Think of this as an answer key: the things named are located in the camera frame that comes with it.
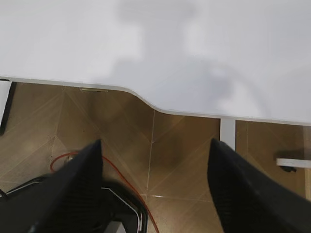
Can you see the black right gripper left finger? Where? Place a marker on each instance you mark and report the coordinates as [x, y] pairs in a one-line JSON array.
[[67, 201]]

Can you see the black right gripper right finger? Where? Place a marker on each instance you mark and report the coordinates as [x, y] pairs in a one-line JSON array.
[[248, 201]]

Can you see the white table foot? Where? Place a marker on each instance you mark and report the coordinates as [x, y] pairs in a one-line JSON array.
[[291, 160]]

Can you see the black base on floor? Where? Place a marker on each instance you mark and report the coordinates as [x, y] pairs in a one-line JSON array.
[[118, 207]]

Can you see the white table leg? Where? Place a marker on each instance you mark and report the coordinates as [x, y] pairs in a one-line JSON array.
[[228, 131]]

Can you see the white panel black edge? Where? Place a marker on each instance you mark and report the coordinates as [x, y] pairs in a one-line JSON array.
[[7, 90]]

